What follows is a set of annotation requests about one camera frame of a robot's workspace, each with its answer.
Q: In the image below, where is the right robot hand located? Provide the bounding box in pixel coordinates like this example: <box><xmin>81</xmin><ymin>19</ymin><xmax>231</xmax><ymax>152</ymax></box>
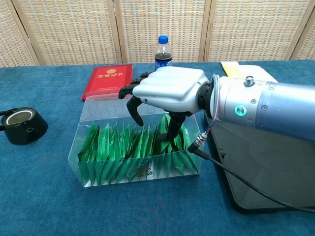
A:
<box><xmin>118</xmin><ymin>66</ymin><xmax>214</xmax><ymax>148</ymax></box>

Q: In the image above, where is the clear box of green packets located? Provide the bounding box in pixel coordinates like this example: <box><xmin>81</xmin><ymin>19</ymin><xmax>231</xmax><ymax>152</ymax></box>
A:
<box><xmin>67</xmin><ymin>94</ymin><xmax>200</xmax><ymax>189</ymax></box>

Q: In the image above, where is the black plastic tray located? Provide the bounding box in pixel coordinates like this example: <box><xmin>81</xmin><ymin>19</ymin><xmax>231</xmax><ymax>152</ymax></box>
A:
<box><xmin>205</xmin><ymin>109</ymin><xmax>315</xmax><ymax>216</ymax></box>

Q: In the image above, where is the cola bottle blue cap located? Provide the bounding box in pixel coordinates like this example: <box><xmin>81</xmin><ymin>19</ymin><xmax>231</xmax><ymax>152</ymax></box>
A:
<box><xmin>154</xmin><ymin>35</ymin><xmax>173</xmax><ymax>72</ymax></box>

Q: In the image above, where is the red certificate book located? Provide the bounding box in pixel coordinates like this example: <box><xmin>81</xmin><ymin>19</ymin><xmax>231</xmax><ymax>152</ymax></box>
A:
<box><xmin>80</xmin><ymin>63</ymin><xmax>133</xmax><ymax>102</ymax></box>

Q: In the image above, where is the yellow and white envelope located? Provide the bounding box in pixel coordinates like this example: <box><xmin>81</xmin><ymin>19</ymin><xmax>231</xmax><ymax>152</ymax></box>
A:
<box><xmin>220</xmin><ymin>61</ymin><xmax>245</xmax><ymax>79</ymax></box>

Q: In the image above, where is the white paper sheet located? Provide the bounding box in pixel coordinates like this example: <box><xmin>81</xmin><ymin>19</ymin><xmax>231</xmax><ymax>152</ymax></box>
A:
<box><xmin>236</xmin><ymin>64</ymin><xmax>279</xmax><ymax>83</ymax></box>

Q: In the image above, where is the bamboo folding screen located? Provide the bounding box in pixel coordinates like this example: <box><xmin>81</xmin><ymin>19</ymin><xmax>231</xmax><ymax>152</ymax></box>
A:
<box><xmin>0</xmin><ymin>0</ymin><xmax>315</xmax><ymax>67</ymax></box>

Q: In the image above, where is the blue table cloth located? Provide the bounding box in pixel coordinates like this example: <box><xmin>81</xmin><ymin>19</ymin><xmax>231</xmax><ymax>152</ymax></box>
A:
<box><xmin>0</xmin><ymin>59</ymin><xmax>315</xmax><ymax>236</ymax></box>

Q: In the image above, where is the black right hand cable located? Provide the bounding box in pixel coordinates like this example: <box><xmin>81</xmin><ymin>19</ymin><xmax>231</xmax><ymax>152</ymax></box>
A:
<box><xmin>188</xmin><ymin>131</ymin><xmax>315</xmax><ymax>212</ymax></box>

